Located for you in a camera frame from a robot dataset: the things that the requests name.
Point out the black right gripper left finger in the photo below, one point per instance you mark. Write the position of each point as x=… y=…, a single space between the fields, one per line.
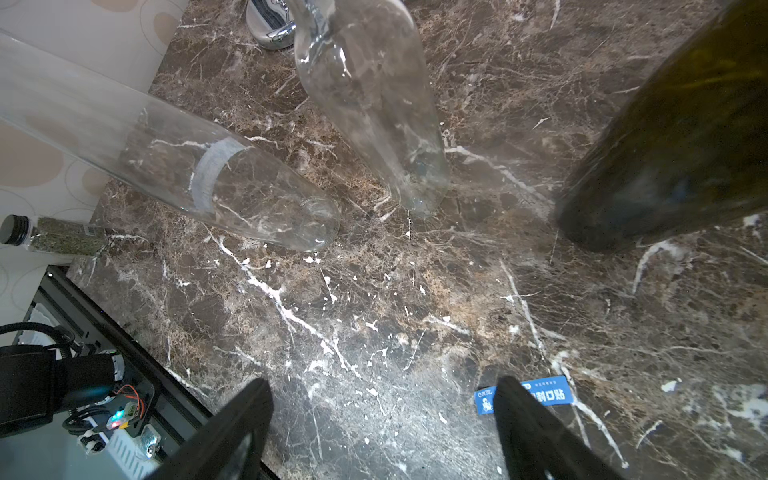
x=231 y=444

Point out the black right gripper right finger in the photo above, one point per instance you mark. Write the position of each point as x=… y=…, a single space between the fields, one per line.
x=535 y=444

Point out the tall clear corked bottle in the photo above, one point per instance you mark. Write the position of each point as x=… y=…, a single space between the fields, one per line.
x=191 y=164

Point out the dark green wine bottle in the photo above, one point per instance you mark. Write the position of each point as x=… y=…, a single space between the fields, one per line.
x=688 y=151

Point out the clear bottle black cap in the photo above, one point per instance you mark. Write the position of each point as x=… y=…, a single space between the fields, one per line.
x=363 y=64

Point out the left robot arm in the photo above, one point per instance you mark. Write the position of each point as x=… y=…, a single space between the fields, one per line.
x=40 y=381

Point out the small dark capped bottle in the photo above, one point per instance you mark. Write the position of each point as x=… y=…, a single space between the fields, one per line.
x=54 y=236

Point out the chrome glass holder stand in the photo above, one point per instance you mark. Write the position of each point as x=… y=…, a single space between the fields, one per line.
x=271 y=23

